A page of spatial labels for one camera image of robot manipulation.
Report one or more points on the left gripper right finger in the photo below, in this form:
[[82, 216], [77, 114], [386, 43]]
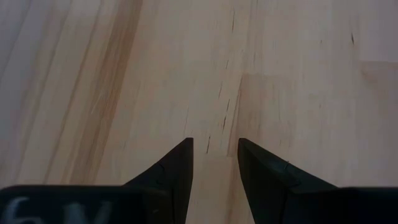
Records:
[[261, 177]]

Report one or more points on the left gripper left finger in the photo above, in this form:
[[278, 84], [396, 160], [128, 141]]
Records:
[[177, 168]]

